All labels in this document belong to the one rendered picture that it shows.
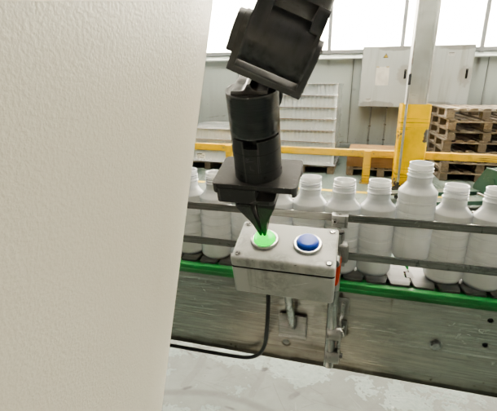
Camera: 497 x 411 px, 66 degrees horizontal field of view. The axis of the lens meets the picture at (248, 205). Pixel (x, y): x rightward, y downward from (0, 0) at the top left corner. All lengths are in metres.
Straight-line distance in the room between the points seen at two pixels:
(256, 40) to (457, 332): 0.56
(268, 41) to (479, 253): 0.49
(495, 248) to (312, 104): 5.39
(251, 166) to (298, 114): 5.60
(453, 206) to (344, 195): 0.17
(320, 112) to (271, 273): 5.51
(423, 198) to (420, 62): 4.69
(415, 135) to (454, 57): 2.59
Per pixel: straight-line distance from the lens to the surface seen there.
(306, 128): 6.02
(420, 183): 0.65
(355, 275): 0.70
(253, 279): 0.54
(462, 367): 0.78
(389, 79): 7.36
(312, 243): 0.51
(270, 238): 0.52
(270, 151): 0.43
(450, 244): 0.69
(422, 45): 5.32
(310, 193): 0.67
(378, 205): 0.66
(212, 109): 8.17
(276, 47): 0.38
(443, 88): 7.48
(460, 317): 0.72
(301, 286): 0.53
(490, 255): 0.71
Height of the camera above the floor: 1.32
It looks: 18 degrees down
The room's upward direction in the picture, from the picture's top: straight up
